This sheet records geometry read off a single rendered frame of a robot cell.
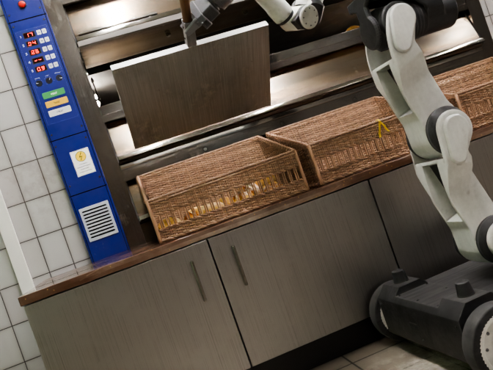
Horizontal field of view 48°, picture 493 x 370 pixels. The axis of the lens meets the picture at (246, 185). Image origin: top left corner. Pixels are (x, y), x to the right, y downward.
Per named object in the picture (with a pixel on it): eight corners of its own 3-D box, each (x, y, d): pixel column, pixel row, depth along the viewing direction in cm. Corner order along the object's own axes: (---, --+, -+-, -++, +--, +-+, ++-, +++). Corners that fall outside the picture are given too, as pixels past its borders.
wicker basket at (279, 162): (156, 239, 232) (134, 176, 231) (280, 194, 242) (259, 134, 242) (158, 245, 184) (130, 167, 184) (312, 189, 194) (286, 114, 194)
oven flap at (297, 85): (119, 165, 231) (106, 125, 238) (481, 45, 267) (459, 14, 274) (118, 160, 227) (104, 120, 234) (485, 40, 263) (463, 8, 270)
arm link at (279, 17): (249, 4, 182) (287, 42, 193) (267, 1, 174) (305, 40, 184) (265, -22, 184) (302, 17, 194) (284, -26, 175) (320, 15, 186)
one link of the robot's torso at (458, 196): (493, 247, 180) (431, 113, 178) (538, 250, 160) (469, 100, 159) (455, 269, 176) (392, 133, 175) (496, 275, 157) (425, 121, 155)
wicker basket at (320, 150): (283, 193, 242) (262, 133, 242) (395, 153, 254) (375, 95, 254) (320, 186, 195) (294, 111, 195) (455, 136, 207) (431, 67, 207)
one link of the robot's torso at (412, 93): (450, 149, 177) (389, 15, 176) (485, 141, 160) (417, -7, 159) (411, 169, 174) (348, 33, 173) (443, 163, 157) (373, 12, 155)
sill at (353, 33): (102, 118, 238) (99, 109, 238) (458, 7, 274) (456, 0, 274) (101, 115, 232) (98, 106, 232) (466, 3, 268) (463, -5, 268)
